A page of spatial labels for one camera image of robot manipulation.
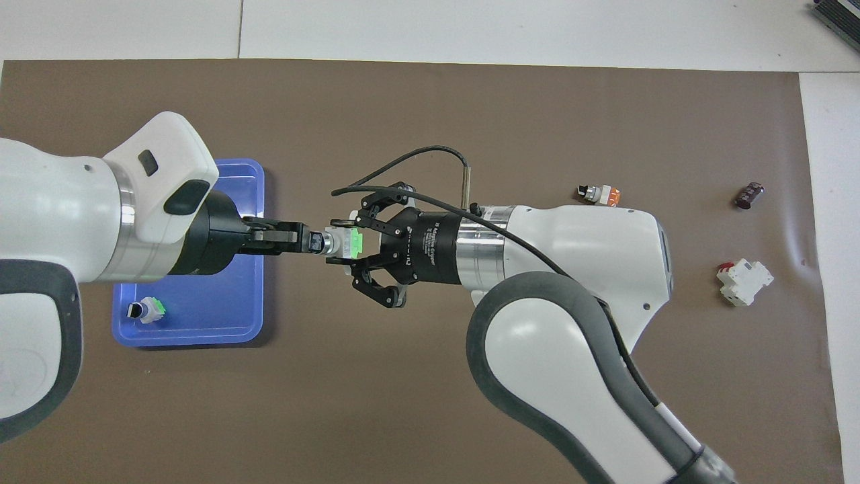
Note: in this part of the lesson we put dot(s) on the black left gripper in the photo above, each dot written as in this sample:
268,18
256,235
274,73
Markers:
211,235

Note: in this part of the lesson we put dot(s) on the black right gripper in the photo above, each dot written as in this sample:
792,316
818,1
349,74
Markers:
430,247

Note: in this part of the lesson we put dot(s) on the green selector switch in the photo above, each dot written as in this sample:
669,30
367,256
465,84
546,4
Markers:
344,243
149,310

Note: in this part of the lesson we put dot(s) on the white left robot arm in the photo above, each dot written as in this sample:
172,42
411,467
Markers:
54,215

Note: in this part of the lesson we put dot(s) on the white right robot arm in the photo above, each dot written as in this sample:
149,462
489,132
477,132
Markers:
571,302

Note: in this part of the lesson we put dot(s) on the blue plastic tray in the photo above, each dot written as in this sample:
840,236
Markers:
201,309

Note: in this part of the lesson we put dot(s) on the brown table mat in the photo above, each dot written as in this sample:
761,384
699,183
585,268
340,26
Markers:
430,403

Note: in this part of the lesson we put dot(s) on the white circuit breaker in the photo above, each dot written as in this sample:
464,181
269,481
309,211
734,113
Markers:
742,282

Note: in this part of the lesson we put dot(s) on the small dark capacitor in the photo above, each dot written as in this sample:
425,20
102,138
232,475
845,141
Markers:
750,195

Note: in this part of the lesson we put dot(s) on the grey ribbed metal device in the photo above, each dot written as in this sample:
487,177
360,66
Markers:
840,17

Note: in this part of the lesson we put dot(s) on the orange selector switch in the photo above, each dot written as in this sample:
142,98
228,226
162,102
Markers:
603,195

